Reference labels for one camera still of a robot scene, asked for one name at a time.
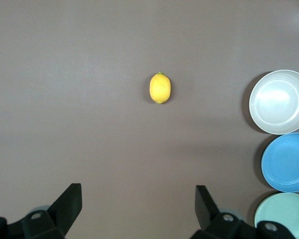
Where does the pale green round plate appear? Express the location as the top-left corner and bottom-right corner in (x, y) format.
(254, 192), (299, 239)

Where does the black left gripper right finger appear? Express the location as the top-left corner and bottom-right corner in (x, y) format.
(189, 185), (295, 239)

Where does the beige round plate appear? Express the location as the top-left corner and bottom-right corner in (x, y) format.
(249, 69), (299, 135)

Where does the yellow lemon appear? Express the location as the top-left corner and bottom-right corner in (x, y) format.
(149, 71), (171, 104)

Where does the blue round plate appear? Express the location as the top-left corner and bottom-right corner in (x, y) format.
(261, 132), (299, 194)

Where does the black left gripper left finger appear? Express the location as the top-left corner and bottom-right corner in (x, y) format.
(0, 183), (83, 239)

